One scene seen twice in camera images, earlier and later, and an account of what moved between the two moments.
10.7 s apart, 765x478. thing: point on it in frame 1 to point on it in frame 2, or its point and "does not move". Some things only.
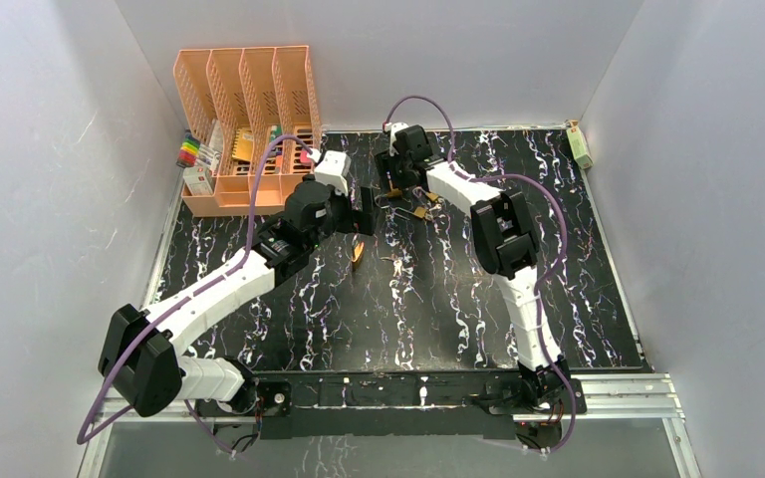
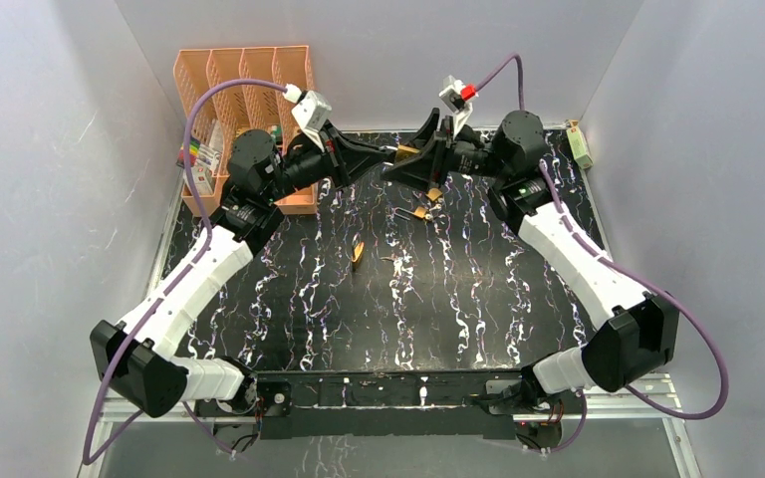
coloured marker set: (188, 152) does not move
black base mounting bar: (398, 407) does not move
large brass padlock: (358, 254) does not move
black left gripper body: (362, 210) to (337, 157)
